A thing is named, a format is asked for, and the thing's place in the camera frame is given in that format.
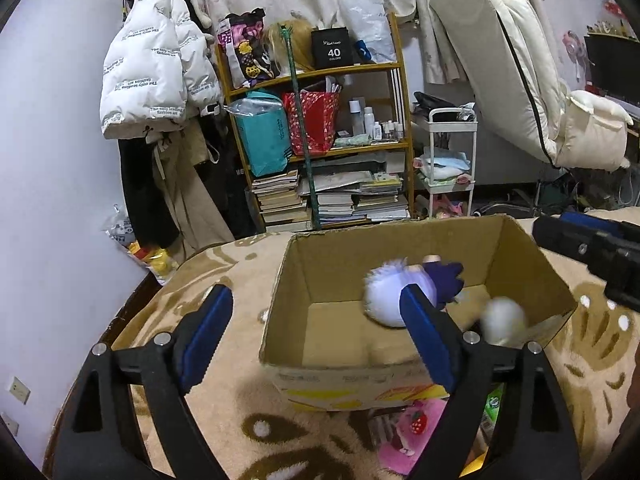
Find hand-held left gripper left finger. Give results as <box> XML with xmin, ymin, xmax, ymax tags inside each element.
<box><xmin>52</xmin><ymin>284</ymin><xmax>234</xmax><ymax>480</ymax></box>

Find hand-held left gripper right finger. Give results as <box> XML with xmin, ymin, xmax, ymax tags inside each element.
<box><xmin>399</xmin><ymin>284</ymin><xmax>583</xmax><ymax>480</ymax></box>

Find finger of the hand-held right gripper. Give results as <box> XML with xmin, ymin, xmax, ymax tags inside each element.
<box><xmin>592</xmin><ymin>232</ymin><xmax>640</xmax><ymax>313</ymax></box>
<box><xmin>532</xmin><ymin>211</ymin><xmax>626</xmax><ymax>266</ymax></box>

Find white and purple plush doll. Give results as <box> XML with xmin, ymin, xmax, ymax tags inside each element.
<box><xmin>362</xmin><ymin>255</ymin><xmax>528</xmax><ymax>346</ymax></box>

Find pink strawberry plush toy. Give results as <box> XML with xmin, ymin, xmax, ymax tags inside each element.
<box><xmin>377</xmin><ymin>399</ymin><xmax>451</xmax><ymax>476</ymax></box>

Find green carton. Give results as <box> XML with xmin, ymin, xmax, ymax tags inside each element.
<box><xmin>481</xmin><ymin>384</ymin><xmax>505</xmax><ymax>435</ymax></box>

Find cardboard box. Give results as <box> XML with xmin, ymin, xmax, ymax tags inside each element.
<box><xmin>259</xmin><ymin>213</ymin><xmax>579</xmax><ymax>413</ymax></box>

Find printed beige blanket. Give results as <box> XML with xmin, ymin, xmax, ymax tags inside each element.
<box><xmin>42</xmin><ymin>212</ymin><xmax>640</xmax><ymax>480</ymax></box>

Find plastic bag with yellow toys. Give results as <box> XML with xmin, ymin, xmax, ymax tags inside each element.
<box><xmin>107</xmin><ymin>205</ymin><xmax>181</xmax><ymax>286</ymax></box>

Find beige coat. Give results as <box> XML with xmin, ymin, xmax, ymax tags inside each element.
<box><xmin>150</xmin><ymin>122</ymin><xmax>236</xmax><ymax>261</ymax></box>

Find pile of books and magazines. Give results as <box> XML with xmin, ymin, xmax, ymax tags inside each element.
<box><xmin>300</xmin><ymin>170</ymin><xmax>411</xmax><ymax>226</ymax></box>

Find black monitor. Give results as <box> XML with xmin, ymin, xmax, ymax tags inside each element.
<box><xmin>584</xmin><ymin>32</ymin><xmax>640</xmax><ymax>108</ymax></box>

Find stack of brown books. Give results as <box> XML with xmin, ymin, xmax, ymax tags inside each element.
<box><xmin>250</xmin><ymin>170</ymin><xmax>313</xmax><ymax>233</ymax></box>

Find dark hanging bag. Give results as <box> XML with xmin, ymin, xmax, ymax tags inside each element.
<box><xmin>195</xmin><ymin>105</ymin><xmax>258</xmax><ymax>238</ymax></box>

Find folded blue and white cloths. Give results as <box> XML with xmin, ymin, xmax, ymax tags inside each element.
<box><xmin>414</xmin><ymin>147</ymin><xmax>473</xmax><ymax>183</ymax></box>

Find black hanging garment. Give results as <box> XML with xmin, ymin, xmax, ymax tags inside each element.
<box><xmin>118</xmin><ymin>132</ymin><xmax>181</xmax><ymax>251</ymax></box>

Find cream recliner chair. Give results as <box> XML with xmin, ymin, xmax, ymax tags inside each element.
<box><xmin>430</xmin><ymin>0</ymin><xmax>633</xmax><ymax>171</ymax></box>

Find pink fan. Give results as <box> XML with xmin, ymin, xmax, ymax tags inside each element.
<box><xmin>562</xmin><ymin>30</ymin><xmax>593</xmax><ymax>81</ymax></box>

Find white trolley cart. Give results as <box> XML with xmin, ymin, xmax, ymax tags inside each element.
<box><xmin>412</xmin><ymin>106</ymin><xmax>478</xmax><ymax>218</ymax></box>

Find black item on cart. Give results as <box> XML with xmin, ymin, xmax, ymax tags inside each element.
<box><xmin>412</xmin><ymin>91</ymin><xmax>473</xmax><ymax>123</ymax></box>

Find teal paper bag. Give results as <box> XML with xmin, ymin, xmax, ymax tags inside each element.
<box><xmin>227</xmin><ymin>91</ymin><xmax>293</xmax><ymax>177</ymax></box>

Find group of cosmetic bottles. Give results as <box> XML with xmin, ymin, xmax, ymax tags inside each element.
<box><xmin>348</xmin><ymin>100</ymin><xmax>406</xmax><ymax>142</ymax></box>

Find white canvas boards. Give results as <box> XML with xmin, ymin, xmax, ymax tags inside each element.
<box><xmin>390</xmin><ymin>67</ymin><xmax>406</xmax><ymax>136</ymax></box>

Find red gift bag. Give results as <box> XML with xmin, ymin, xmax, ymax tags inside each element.
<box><xmin>281</xmin><ymin>85</ymin><xmax>343</xmax><ymax>157</ymax></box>

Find green pole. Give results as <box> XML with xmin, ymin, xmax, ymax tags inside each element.
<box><xmin>280</xmin><ymin>25</ymin><xmax>323</xmax><ymax>231</ymax></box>

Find wooden shelf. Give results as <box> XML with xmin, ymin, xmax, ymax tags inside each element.
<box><xmin>215</xmin><ymin>12</ymin><xmax>416</xmax><ymax>233</ymax></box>

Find white puffer jacket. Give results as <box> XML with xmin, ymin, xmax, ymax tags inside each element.
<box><xmin>100</xmin><ymin>0</ymin><xmax>226</xmax><ymax>141</ymax></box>

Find patterned tote bag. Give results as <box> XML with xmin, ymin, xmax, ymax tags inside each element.
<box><xmin>217</xmin><ymin>8</ymin><xmax>281</xmax><ymax>88</ymax></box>

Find white plastic bag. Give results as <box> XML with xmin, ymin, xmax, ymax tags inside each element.
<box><xmin>340</xmin><ymin>0</ymin><xmax>397</xmax><ymax>63</ymax></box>

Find black box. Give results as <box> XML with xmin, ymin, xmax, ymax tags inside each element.
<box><xmin>311</xmin><ymin>26</ymin><xmax>360</xmax><ymax>70</ymax></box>

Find blonde wig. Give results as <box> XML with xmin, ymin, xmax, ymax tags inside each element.
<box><xmin>265</xmin><ymin>20</ymin><xmax>316</xmax><ymax>73</ymax></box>

